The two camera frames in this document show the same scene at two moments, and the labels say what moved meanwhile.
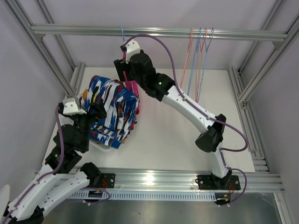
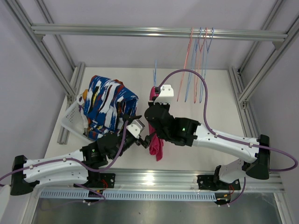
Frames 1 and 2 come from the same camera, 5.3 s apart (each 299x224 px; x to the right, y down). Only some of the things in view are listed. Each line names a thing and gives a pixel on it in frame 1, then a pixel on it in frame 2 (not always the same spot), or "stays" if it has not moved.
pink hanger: [187, 57] stays
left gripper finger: [98, 110] -> [145, 143]
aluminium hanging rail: [167, 33] stays
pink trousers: [132, 87] -> [157, 143]
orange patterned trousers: [84, 94] stays
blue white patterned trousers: [112, 129] stays
